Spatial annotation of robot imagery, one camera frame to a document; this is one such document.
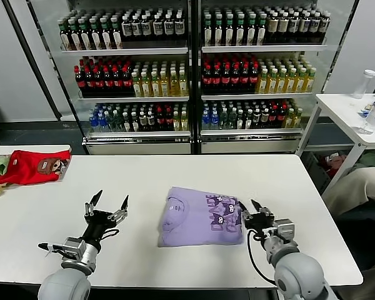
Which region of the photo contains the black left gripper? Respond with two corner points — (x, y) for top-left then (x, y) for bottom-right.
(82, 189), (129, 248)

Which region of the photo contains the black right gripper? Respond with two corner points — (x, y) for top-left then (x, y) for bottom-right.
(238, 199), (274, 231)

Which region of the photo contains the purple t-shirt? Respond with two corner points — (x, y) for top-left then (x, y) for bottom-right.
(157, 186), (245, 248)

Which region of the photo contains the dark storage bin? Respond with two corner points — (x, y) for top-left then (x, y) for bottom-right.
(299, 149), (334, 196)

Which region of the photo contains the red t-shirt bear print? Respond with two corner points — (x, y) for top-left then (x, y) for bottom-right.
(0, 149), (73, 186)

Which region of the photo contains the red cloth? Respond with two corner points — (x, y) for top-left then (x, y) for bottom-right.
(320, 152), (348, 178)

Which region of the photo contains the small clear green bottle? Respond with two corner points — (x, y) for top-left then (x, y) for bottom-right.
(219, 107), (229, 130)
(228, 107), (238, 130)

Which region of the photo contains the small cola bottle red cap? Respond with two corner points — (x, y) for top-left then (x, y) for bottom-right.
(268, 104), (278, 129)
(277, 104), (286, 129)
(164, 107), (174, 131)
(156, 107), (166, 131)

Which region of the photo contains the beige trousers leg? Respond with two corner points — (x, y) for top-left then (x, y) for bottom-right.
(323, 167), (375, 216)

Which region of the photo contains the yellow juice bottle green cap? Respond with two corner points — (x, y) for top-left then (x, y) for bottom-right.
(277, 69), (287, 94)
(169, 70), (179, 97)
(258, 69), (269, 94)
(305, 67), (316, 93)
(132, 72), (143, 98)
(159, 71), (170, 97)
(178, 70), (188, 96)
(286, 68), (296, 94)
(151, 71), (161, 97)
(141, 71), (151, 98)
(296, 68), (306, 93)
(267, 69), (278, 94)

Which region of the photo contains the white side table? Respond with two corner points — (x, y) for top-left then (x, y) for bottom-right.
(295, 92), (375, 201)

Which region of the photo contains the clear bottle grey lid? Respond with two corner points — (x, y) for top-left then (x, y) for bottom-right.
(361, 100), (375, 136)

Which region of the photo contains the glass beverage display cooler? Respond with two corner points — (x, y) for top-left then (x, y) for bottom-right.
(26, 0), (197, 156)

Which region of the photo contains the black diagonal bar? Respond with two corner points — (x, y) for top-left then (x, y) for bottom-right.
(2, 0), (63, 121)

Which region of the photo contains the white shelving unit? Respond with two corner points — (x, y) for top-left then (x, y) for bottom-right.
(195, 0), (360, 154)

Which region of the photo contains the clear bottle white cap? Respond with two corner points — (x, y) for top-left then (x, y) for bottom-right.
(352, 69), (375, 100)

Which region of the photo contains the dark tea bottle green cap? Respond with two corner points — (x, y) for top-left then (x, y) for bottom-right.
(214, 14), (224, 47)
(256, 13), (268, 46)
(91, 17), (102, 50)
(246, 13), (257, 46)
(70, 19), (81, 51)
(59, 19), (71, 51)
(224, 14), (235, 47)
(203, 14), (214, 47)
(101, 17), (113, 50)
(111, 17), (123, 50)
(80, 18), (91, 51)
(235, 14), (246, 46)

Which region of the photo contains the dark bottle beige label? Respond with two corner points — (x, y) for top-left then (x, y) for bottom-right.
(267, 12), (278, 44)
(277, 12), (289, 44)

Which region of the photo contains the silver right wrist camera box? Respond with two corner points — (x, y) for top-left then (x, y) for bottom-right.
(272, 218), (296, 241)

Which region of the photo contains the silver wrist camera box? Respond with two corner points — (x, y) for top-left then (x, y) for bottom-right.
(61, 236), (87, 261)
(272, 218), (296, 241)

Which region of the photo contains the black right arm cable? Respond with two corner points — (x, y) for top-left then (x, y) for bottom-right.
(246, 229), (278, 284)

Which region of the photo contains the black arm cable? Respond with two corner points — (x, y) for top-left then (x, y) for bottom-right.
(246, 229), (278, 284)
(37, 242), (63, 253)

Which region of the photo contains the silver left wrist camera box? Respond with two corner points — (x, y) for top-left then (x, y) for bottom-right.
(61, 236), (87, 261)

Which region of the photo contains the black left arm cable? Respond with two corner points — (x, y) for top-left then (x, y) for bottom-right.
(37, 242), (63, 253)

